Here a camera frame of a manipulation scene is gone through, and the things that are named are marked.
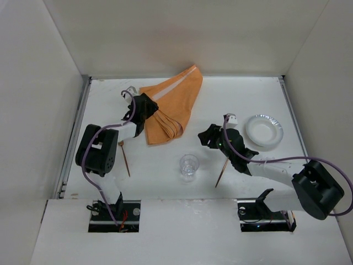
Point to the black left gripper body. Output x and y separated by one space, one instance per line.
149 106

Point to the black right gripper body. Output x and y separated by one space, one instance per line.
214 135

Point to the orange cloth napkin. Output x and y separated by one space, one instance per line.
175 98

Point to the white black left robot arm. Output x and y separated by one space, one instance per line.
96 152

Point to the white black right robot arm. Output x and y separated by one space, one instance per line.
312 188

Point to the clear plastic cup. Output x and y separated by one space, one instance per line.
189 164

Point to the white paper plate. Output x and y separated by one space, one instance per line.
264 130

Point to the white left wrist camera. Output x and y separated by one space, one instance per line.
129 93

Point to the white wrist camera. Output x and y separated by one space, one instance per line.
129 93
230 120

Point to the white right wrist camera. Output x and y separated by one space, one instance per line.
230 120

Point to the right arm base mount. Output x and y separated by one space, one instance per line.
255 216

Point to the right aluminium table rail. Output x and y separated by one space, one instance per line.
292 113

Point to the aluminium table rail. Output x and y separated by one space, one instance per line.
292 113
69 155

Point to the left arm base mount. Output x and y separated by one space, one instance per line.
126 214

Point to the left aluminium table rail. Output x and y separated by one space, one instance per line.
69 155

